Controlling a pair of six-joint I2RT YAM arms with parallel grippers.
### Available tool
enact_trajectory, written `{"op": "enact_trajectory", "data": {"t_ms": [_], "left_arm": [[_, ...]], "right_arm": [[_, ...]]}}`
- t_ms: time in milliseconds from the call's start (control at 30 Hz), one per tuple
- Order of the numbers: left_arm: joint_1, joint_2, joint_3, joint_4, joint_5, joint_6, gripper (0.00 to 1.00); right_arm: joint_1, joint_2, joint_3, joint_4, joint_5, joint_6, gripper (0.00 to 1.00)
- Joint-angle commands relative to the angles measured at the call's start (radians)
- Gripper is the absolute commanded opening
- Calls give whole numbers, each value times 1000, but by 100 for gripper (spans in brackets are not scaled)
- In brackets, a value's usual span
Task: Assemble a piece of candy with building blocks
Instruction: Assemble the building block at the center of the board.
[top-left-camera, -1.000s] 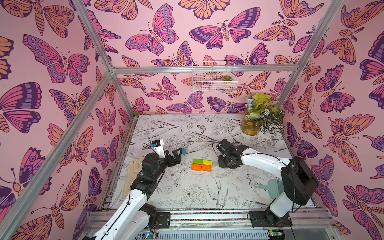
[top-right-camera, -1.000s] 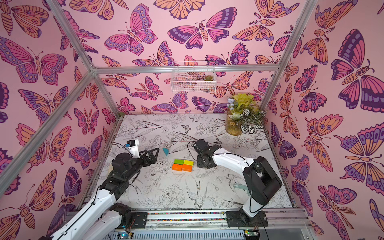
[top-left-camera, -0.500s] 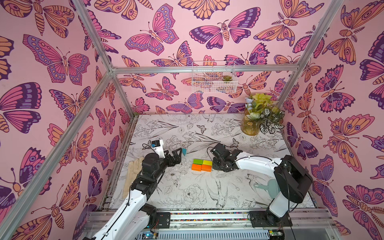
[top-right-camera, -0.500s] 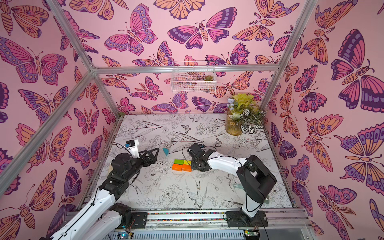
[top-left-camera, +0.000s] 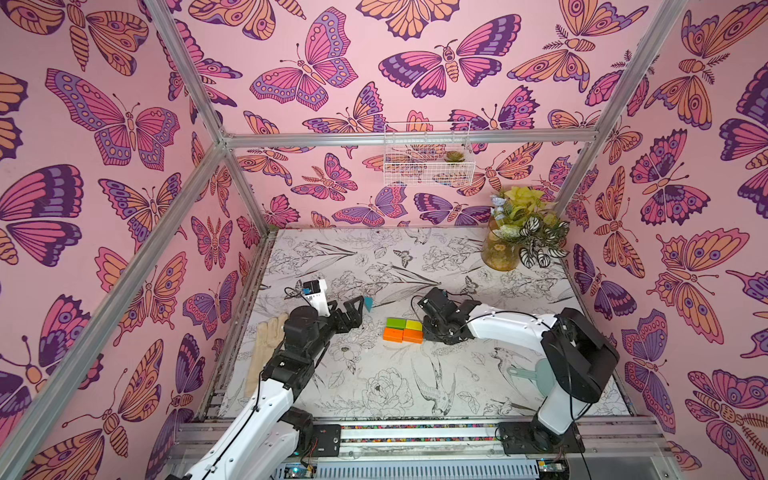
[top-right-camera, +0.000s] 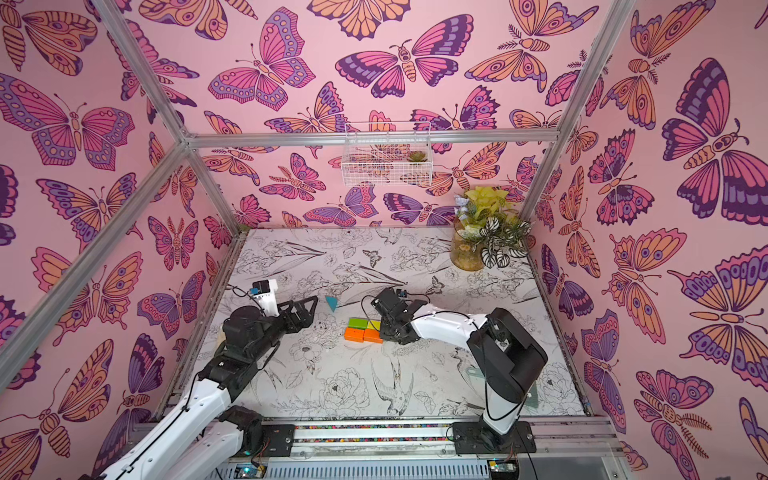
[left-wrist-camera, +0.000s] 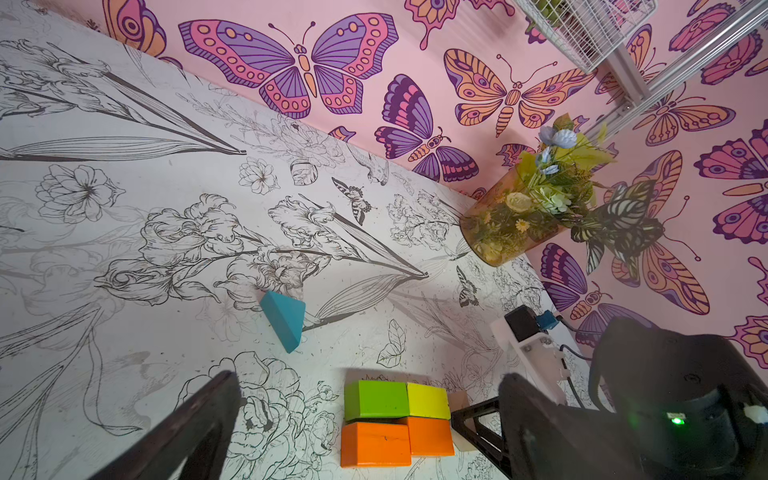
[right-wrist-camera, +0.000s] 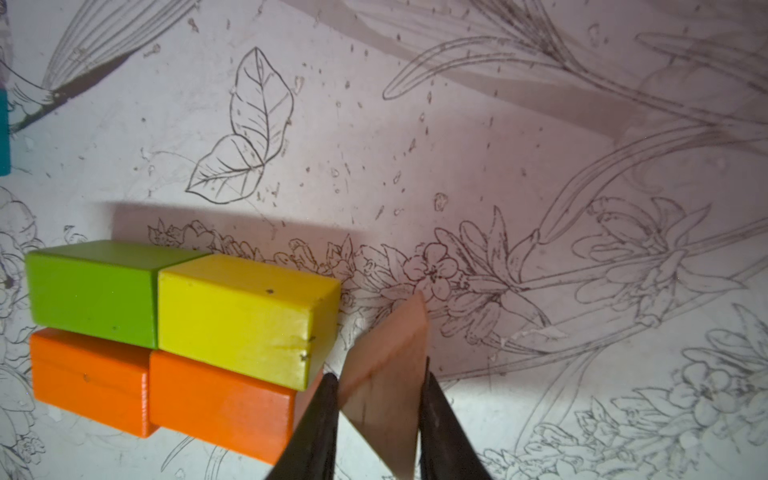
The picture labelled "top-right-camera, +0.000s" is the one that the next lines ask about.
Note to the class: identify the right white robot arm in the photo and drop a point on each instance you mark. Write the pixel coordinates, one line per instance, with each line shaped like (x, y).
(508, 356)

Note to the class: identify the orange wooden block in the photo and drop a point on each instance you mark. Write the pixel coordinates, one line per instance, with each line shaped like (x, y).
(354, 335)
(372, 336)

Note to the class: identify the aluminium frame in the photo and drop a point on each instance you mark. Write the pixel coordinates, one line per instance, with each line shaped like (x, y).
(43, 317)

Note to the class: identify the green wooden block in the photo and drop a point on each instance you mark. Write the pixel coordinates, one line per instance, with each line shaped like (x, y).
(358, 323)

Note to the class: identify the small potted succulent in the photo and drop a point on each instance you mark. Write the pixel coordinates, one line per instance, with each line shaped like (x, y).
(417, 156)

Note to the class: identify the white wire basket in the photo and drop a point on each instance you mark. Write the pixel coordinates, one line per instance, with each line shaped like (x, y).
(376, 152)

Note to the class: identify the teal triangle block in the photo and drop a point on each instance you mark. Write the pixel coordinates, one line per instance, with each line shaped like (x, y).
(332, 303)

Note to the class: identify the artificial plant bouquet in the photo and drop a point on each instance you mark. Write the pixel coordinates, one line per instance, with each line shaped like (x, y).
(492, 224)

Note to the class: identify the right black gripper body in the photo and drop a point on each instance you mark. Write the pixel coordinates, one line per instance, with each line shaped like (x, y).
(390, 318)

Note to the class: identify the amber glass vase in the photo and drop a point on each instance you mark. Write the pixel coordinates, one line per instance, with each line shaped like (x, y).
(463, 254)

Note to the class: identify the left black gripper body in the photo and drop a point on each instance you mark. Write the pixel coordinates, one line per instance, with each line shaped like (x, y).
(292, 327)

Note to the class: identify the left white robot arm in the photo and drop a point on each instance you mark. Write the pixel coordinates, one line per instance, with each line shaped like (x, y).
(206, 427)

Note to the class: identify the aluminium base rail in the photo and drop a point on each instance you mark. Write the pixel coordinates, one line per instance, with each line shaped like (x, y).
(450, 448)

